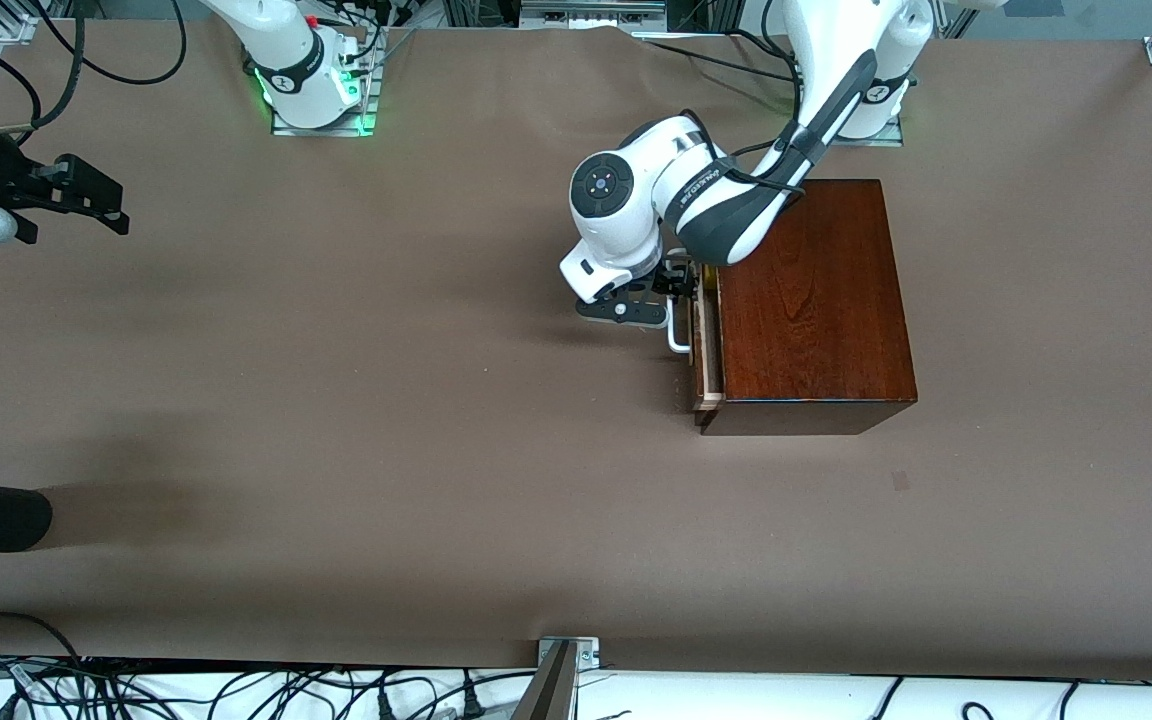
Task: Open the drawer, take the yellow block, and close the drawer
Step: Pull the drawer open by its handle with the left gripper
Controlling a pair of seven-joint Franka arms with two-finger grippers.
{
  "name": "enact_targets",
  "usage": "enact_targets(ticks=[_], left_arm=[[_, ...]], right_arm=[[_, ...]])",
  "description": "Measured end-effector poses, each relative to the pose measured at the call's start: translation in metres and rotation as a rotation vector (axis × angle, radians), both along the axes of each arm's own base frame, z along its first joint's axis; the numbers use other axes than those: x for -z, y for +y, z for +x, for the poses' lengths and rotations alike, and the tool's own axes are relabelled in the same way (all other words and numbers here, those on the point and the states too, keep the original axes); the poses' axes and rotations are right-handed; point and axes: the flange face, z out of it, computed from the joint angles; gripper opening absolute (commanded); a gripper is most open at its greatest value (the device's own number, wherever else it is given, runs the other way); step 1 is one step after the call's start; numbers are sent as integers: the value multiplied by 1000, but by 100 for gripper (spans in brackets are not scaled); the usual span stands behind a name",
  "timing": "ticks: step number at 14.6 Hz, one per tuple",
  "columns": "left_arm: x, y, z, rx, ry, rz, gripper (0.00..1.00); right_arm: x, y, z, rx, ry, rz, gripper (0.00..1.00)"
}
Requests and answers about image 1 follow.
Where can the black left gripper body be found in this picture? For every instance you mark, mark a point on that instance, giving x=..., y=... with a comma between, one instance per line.
x=677, y=277

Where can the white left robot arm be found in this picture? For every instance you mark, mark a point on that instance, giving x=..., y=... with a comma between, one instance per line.
x=626, y=200

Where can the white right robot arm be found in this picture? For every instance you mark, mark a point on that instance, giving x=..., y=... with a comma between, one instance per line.
x=286, y=60

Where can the dark wooden drawer cabinet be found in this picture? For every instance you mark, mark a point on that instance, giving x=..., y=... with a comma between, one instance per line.
x=816, y=300

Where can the brown paper table cover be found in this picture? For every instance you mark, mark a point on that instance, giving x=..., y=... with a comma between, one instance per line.
x=336, y=400

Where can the white lower shelf board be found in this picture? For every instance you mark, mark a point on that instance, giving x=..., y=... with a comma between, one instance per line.
x=736, y=700

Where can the dark metal beam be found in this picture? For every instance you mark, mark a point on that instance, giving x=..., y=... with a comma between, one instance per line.
x=548, y=695

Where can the black power plug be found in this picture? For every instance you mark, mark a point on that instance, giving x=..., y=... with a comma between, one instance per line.
x=472, y=703
x=386, y=707

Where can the aluminium frame corner profile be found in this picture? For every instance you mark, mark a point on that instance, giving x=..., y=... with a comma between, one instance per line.
x=14, y=28

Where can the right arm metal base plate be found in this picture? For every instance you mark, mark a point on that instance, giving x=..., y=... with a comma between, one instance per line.
x=326, y=131

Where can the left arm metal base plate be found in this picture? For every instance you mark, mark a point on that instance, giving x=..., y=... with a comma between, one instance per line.
x=886, y=139

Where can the small metal corner bracket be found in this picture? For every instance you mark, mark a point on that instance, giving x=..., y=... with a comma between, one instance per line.
x=586, y=652

